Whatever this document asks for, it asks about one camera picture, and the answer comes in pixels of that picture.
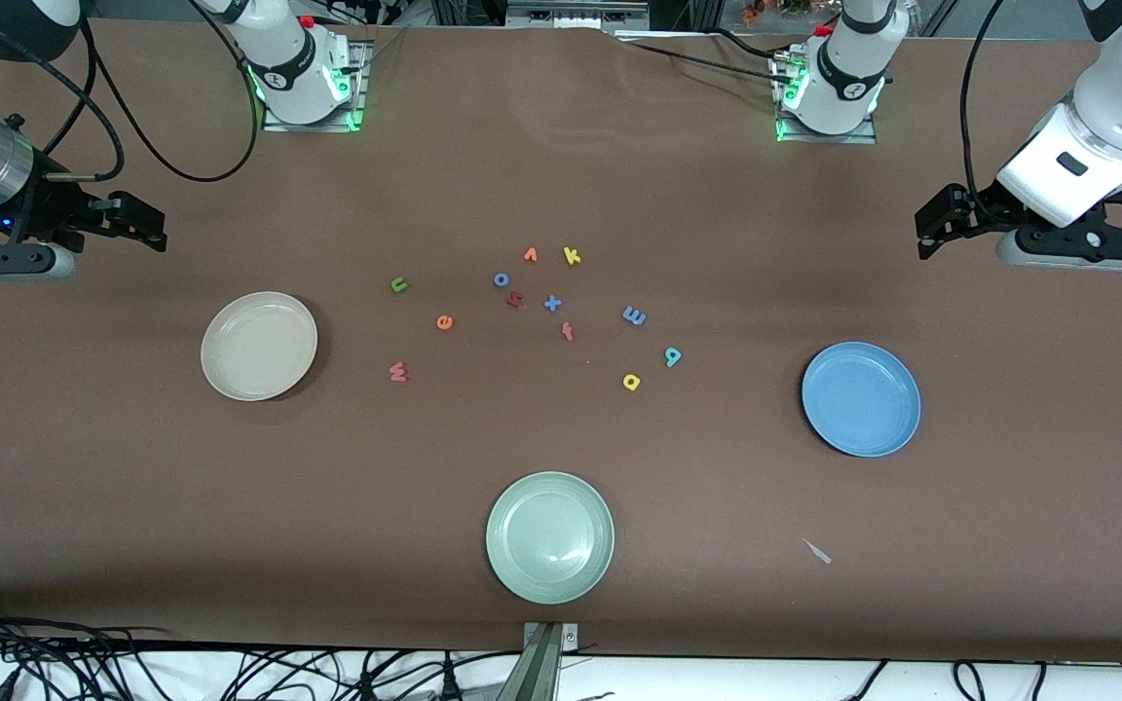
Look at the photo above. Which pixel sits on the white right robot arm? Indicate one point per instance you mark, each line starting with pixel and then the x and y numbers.
pixel 293 73

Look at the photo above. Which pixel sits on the blue foam letter m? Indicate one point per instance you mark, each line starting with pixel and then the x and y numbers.
pixel 634 315

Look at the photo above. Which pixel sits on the beige brown plate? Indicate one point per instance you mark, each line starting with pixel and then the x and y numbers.
pixel 259 346

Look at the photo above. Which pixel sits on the blue plate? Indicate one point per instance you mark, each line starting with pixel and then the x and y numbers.
pixel 861 399

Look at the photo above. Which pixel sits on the small grey paper scrap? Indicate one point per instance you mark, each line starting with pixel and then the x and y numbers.
pixel 817 551

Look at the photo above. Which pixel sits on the metal table edge bracket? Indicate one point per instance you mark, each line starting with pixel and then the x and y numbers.
pixel 546 672

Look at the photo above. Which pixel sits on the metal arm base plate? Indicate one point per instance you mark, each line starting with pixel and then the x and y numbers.
pixel 863 136
pixel 356 112

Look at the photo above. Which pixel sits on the blue foam letter x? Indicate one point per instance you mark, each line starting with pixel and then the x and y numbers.
pixel 552 303

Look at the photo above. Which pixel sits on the yellow foam letter k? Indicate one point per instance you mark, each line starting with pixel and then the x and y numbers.
pixel 572 256

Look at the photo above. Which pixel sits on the pale green plate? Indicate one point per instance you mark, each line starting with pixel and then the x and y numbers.
pixel 549 537

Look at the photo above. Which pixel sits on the grey box with ports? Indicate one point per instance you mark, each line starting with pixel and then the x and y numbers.
pixel 576 12

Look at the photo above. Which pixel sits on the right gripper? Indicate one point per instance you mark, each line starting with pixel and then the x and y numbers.
pixel 43 208

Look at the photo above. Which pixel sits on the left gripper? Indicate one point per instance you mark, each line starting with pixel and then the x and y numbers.
pixel 978 213

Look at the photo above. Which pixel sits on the brown table cover sheet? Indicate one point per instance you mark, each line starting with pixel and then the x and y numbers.
pixel 561 175

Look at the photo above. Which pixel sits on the red foam letter w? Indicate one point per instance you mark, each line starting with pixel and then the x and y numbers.
pixel 397 372

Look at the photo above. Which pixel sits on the maroon foam letter h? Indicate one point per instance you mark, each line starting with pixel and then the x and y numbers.
pixel 514 300

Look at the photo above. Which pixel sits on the teal foam letter b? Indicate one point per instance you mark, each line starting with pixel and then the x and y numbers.
pixel 673 356

